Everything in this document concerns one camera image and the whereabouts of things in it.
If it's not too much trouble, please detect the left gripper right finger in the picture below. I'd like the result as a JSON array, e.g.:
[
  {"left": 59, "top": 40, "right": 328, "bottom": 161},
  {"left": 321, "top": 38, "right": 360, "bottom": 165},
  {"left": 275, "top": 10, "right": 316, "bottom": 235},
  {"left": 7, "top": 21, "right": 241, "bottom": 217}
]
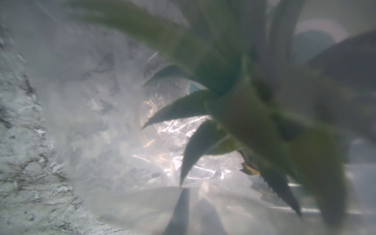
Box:
[{"left": 199, "top": 199, "right": 227, "bottom": 235}]

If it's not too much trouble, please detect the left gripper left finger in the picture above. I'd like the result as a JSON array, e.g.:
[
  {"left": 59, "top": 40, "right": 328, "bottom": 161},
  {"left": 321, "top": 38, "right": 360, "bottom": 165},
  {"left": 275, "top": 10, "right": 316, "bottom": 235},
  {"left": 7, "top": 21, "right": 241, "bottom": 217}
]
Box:
[{"left": 163, "top": 188, "right": 190, "bottom": 235}]

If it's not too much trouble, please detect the clear zip-top bag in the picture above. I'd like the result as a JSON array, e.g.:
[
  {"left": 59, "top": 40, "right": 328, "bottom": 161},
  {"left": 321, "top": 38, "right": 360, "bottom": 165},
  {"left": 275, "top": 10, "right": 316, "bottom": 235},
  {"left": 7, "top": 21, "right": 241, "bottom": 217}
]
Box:
[{"left": 3, "top": 1, "right": 376, "bottom": 235}]

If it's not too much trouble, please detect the yellow pineapple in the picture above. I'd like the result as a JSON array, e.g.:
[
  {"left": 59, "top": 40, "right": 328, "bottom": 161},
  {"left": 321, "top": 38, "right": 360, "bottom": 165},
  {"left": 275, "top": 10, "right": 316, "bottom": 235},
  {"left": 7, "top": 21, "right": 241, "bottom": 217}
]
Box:
[{"left": 67, "top": 1, "right": 376, "bottom": 229}]

